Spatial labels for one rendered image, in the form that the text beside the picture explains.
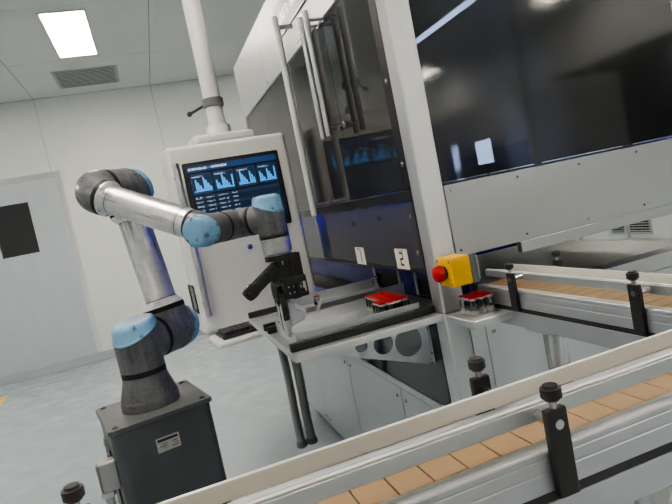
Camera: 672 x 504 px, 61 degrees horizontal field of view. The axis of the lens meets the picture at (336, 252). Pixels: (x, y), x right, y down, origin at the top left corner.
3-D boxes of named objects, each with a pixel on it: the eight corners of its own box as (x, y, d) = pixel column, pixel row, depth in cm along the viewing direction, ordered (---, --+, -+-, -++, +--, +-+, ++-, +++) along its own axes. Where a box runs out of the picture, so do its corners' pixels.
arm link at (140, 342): (109, 377, 147) (97, 327, 146) (145, 360, 160) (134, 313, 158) (144, 374, 142) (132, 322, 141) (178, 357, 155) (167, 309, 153)
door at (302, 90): (319, 207, 234) (289, 64, 229) (357, 199, 190) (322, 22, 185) (317, 207, 234) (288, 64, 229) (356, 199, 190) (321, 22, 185)
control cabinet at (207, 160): (304, 301, 261) (269, 131, 254) (320, 304, 243) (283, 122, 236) (196, 331, 240) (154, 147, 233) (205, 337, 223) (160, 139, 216)
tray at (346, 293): (375, 286, 210) (373, 277, 210) (405, 293, 186) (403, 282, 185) (288, 309, 200) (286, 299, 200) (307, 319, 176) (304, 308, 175)
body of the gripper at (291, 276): (310, 297, 143) (300, 250, 142) (277, 305, 140) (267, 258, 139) (302, 294, 150) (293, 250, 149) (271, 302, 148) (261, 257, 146)
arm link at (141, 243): (144, 362, 158) (79, 177, 156) (179, 346, 172) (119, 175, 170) (176, 354, 153) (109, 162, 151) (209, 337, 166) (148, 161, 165)
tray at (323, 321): (383, 304, 175) (381, 293, 174) (420, 315, 150) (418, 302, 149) (277, 332, 165) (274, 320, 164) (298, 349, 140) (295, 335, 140)
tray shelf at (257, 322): (371, 290, 215) (370, 285, 215) (469, 313, 149) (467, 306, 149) (248, 322, 201) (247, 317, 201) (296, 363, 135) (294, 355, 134)
